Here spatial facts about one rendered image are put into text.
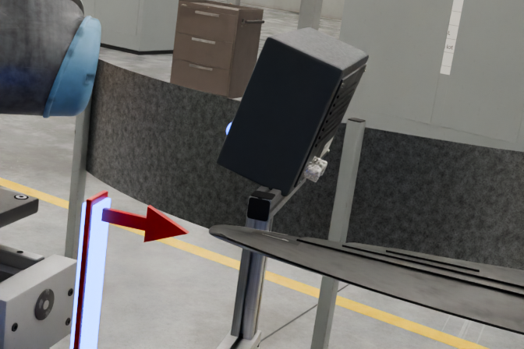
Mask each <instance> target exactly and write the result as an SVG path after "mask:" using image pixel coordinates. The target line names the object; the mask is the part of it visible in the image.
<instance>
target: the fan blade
mask: <svg viewBox="0 0 524 349"><path fill-rule="evenodd" d="M253 231H260V232H263V233H266V234H272V235H275V236H278V237H282V238H287V239H290V240H293V241H299V242H301V243H300V244H299V245H294V244H290V243H288V242H284V241H279V240H277V239H273V238H269V237H266V236H263V235H260V234H255V233H252V232H253ZM208 233H209V234H210V235H212V236H214V237H216V238H218V239H221V240H222V241H226V242H228V243H230V244H233V245H236V246H239V247H240V248H243V249H246V250H249V251H251V252H255V253H257V254H260V255H262V256H266V257H268V258H271V259H275V260H277V261H280V262H283V263H287V264H289V265H292V266H295V267H298V268H300V269H303V270H307V271H310V272H312V273H317V274H320V275H322V276H325V277H329V278H331V279H334V280H338V281H341V282H344V283H347V284H351V285H353V286H356V287H361V288H363V289H366V290H369V291H373V292H376V293H379V294H383V295H386V296H389V297H392V298H397V299H399V300H402V301H407V302H409V303H412V304H415V305H419V306H423V307H425V308H430V309H433V310H436V311H439V312H443V313H446V314H449V315H452V316H457V317H460V318H463V319H468V320H471V321H473V322H477V323H482V324H484V325H488V326H492V327H496V328H499V329H502V330H507V331H510V332H513V333H518V334H522V335H524V270H517V269H512V268H508V267H503V266H494V265H488V264H483V263H474V262H470V261H465V260H460V259H451V258H446V257H442V256H433V255H429V254H425V253H420V252H412V251H408V250H403V249H395V248H391V247H390V248H386V247H381V246H376V245H366V244H361V243H355V242H349V243H344V242H339V241H329V240H324V239H319V238H309V237H304V238H300V237H295V236H290V235H284V234H278V233H274V232H269V231H262V230H257V229H252V228H248V227H240V226H234V225H227V224H219V225H214V226H212V227H210V228H209V231H208Z"/></svg>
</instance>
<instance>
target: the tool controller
mask: <svg viewBox="0 0 524 349"><path fill-rule="evenodd" d="M368 58H369V55H368V54H367V53H366V52H365V51H361V50H360V49H358V48H354V47H353V46H351V45H349V44H346V43H344V42H342V41H339V40H337V39H335V38H333V37H330V36H328V35H327V34H324V33H321V32H320V31H317V30H315V29H313V28H311V27H307V28H302V29H299V30H293V31H289V32H285V33H279V34H275V35H271V36H268V37H267V38H266V41H265V42H264V46H263V48H262V50H261V52H260V55H259V58H258V59H257V63H256V65H255V67H254V69H253V72H252V75H251V77H250V80H249V82H248V84H247V86H246V89H245V92H244V94H243V97H242V99H241V101H240V103H239V106H238V109H237V111H236V113H235V116H234V118H233V120H232V124H231V126H230V128H229V131H228V133H227V136H226V137H225V141H224V143H223V145H222V148H221V150H220V153H219V154H218V158H217V164H219V165H220V166H222V167H224V168H226V169H228V170H230V171H233V172H235V173H236V174H238V175H241V176H243V177H244V178H247V179H249V180H250V181H252V182H255V183H257V184H258V185H262V186H264V187H268V188H269V189H270V190H272V189H277V190H281V195H282V196H288V195H289V194H290V193H291V192H292V191H293V190H294V189H295V188H296V186H297V185H298V184H300V183H301V181H302V180H303V179H304V178H308V179H309V180H311V181H313V182H316V181H317V180H318V178H319V177H320V176H321V175H322V174H323V173H324V171H325V169H326V167H327V165H328V163H327V161H325V160H322V159H323V158H324V157H325V156H326V154H327V153H329V151H330V150H329V148H330V146H331V143H332V141H333V139H334V137H335V134H336V132H337V131H338V127H339V126H340V124H341V121H342V119H343V117H344V115H345V112H346V110H347V108H348V106H349V103H350V101H351V99H352V96H353V94H354V93H355V91H356V88H357V86H358V84H359V81H360V79H361V77H362V75H363V73H364V72H365V71H366V62H367V60H368Z"/></svg>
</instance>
